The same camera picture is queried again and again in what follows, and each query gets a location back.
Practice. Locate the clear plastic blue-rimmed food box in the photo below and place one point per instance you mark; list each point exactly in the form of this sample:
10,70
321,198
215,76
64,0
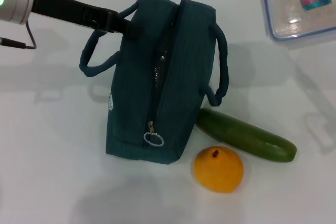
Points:
294,6

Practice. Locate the dark teal fabric lunch bag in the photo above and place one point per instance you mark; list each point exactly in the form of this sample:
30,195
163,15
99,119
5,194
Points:
183,77

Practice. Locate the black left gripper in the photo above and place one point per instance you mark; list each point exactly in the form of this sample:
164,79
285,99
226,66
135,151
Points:
68,9

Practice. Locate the orange citrus fruit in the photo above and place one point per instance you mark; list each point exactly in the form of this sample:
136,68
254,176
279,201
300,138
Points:
218,174

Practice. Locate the green cucumber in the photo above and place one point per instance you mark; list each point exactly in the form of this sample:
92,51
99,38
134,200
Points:
246,136

